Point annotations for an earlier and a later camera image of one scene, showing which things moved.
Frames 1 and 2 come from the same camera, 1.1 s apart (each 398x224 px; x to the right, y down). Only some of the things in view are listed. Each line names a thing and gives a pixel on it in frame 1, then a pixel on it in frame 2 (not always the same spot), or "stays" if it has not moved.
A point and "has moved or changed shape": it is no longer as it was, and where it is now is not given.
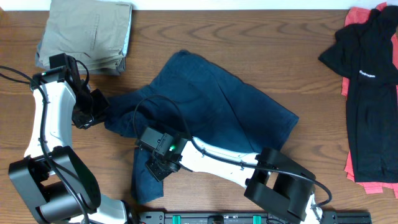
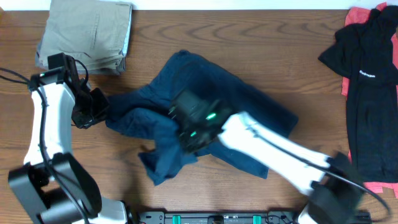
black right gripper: [158, 172] to [187, 142]
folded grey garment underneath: [115, 70] stays
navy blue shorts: [196, 98] has moved or changed shape
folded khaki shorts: [91, 30] stays
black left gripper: [86, 118] stays
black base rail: [249, 217] stays
